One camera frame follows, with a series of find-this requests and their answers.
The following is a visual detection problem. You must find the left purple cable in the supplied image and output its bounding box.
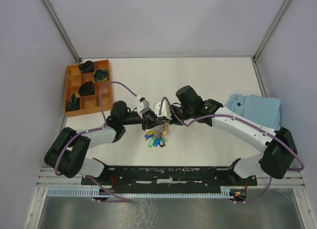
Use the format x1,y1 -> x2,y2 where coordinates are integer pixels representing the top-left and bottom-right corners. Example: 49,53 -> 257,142
54,81 -> 142,204

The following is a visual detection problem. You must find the white cable duct rail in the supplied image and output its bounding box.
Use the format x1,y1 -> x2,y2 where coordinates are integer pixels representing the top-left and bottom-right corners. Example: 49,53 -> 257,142
47,186 -> 238,199

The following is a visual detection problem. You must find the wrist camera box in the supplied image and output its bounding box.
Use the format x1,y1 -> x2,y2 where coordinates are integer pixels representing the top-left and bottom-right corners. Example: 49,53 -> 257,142
154,102 -> 172,120
137,97 -> 150,114

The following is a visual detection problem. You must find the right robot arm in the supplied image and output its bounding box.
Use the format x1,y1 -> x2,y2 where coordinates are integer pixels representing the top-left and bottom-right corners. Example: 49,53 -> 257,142
155,85 -> 298,185

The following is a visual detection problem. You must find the dark green rolled sock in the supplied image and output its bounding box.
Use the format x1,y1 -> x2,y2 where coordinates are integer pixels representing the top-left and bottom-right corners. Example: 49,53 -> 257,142
65,93 -> 80,112

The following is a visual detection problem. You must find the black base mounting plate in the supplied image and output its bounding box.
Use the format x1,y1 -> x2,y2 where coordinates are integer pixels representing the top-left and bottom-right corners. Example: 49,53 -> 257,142
96,166 -> 258,194

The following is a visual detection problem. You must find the black red rolled sock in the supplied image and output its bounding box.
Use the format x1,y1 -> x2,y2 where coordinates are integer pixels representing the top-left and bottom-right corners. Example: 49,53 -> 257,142
78,81 -> 95,97

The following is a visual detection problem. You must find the light blue folded cloth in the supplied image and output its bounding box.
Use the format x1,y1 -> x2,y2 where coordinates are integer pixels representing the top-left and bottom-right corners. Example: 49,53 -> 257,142
225,94 -> 281,130

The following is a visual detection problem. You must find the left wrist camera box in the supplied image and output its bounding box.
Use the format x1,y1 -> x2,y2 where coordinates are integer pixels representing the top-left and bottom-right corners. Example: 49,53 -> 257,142
137,97 -> 150,114

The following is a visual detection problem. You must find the purple cable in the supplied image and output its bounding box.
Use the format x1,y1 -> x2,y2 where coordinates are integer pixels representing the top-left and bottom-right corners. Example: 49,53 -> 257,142
54,81 -> 142,204
159,97 -> 305,204

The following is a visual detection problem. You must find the black rolled sock top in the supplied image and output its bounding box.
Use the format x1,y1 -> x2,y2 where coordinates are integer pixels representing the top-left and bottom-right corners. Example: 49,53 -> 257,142
78,60 -> 95,74

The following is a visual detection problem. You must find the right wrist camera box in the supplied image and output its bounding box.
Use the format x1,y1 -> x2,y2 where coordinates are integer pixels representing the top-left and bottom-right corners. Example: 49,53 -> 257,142
154,102 -> 172,120

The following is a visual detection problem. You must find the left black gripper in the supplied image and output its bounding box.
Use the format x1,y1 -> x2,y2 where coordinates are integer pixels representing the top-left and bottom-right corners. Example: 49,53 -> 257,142
121,108 -> 164,130

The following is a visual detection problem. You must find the green black rolled sock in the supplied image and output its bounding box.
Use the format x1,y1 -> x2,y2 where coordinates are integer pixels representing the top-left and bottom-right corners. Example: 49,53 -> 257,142
93,69 -> 109,82

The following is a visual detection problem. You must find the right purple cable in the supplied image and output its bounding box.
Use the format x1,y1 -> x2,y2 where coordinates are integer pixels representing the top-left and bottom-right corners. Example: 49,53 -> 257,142
159,97 -> 305,204

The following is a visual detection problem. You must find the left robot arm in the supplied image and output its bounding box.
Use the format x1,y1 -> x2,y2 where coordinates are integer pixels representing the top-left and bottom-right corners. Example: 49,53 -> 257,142
44,98 -> 163,184

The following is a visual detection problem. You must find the bunch of coloured key tags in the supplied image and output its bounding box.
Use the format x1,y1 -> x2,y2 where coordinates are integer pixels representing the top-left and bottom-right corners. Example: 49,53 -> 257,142
144,129 -> 169,148

